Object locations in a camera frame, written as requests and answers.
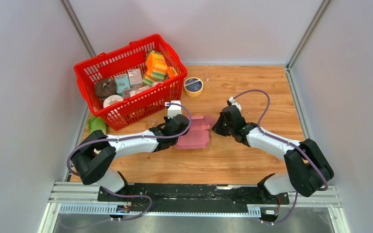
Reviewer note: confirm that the clear plastic bag with snack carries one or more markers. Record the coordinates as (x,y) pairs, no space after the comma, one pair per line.
(152,123)

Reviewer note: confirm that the aluminium rail frame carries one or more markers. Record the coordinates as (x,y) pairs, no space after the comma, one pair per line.
(76,198)

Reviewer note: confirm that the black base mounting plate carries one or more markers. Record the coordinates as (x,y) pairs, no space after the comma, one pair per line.
(193,198)

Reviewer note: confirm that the pink paper box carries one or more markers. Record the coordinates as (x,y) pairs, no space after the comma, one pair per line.
(198,135)

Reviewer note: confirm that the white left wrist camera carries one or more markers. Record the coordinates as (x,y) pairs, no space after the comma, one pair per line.
(173,108)

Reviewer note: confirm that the white tape roll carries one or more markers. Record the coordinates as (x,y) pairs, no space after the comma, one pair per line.
(112,100)

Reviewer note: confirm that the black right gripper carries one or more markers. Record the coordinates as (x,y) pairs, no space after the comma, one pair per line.
(216,127)

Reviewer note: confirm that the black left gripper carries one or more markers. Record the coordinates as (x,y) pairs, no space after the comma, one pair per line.
(167,121)

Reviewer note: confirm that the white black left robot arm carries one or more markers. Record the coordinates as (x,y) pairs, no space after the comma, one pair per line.
(92,159)

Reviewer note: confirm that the green yellow sponge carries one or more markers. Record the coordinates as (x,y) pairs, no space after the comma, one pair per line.
(147,79)

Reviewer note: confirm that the yellow masking tape roll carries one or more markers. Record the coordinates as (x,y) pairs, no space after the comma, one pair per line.
(193,86)

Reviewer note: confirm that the red plastic shopping basket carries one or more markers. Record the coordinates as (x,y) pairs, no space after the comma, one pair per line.
(139,101)

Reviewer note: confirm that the orange yellow sponge pack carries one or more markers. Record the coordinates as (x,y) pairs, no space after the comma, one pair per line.
(156,64)

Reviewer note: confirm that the napa cabbage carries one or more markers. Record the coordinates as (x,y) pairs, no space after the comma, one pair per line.
(95,123)

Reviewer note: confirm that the teal small box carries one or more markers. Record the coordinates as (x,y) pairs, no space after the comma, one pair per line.
(122,82)

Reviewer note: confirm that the grey pink small box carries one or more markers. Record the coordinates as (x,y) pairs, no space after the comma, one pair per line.
(135,77)

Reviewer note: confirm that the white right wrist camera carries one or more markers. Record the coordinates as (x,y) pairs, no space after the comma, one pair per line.
(231,101)

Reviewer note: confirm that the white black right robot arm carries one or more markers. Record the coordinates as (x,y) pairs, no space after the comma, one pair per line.
(308,170)

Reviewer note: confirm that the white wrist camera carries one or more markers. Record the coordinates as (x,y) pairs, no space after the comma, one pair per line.
(231,101)
(173,108)

